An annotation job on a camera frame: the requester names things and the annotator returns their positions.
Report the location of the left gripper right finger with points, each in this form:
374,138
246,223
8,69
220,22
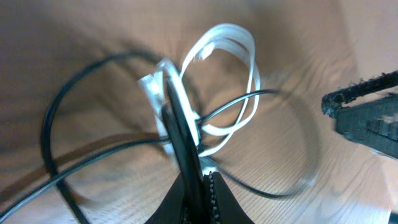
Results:
221,203

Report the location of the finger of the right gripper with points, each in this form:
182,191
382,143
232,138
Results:
333,101

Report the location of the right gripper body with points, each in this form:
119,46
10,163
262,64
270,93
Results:
373,124

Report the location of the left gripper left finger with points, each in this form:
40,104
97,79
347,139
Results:
170,209

